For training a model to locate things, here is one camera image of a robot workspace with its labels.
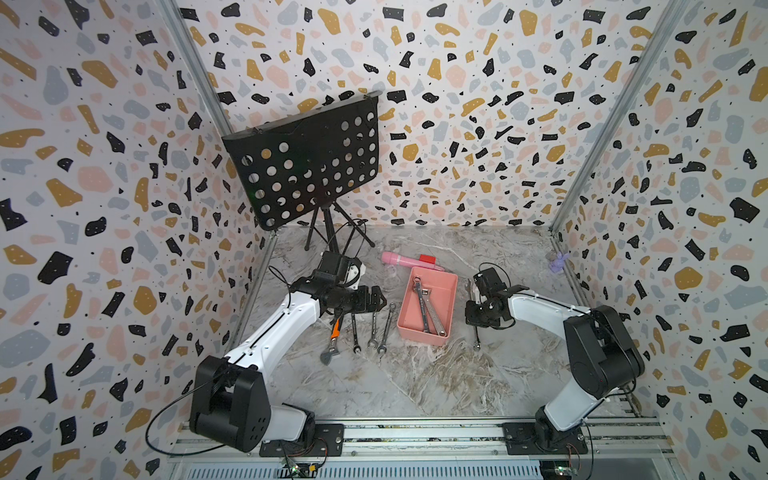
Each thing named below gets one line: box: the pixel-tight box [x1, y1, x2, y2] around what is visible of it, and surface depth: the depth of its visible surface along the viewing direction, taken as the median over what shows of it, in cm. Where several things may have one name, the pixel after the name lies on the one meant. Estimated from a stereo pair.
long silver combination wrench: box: [413, 276, 429, 333], surface depth 99 cm
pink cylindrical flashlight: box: [382, 251, 445, 271], surface depth 112 cm
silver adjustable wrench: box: [422, 288, 447, 337], surface depth 99 cm
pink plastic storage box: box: [397, 266, 459, 347], surface depth 102 cm
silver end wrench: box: [351, 313, 362, 353], surface depth 94 cm
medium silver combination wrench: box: [377, 302, 396, 355], surface depth 94 cm
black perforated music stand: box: [222, 91, 381, 253], surface depth 76 cm
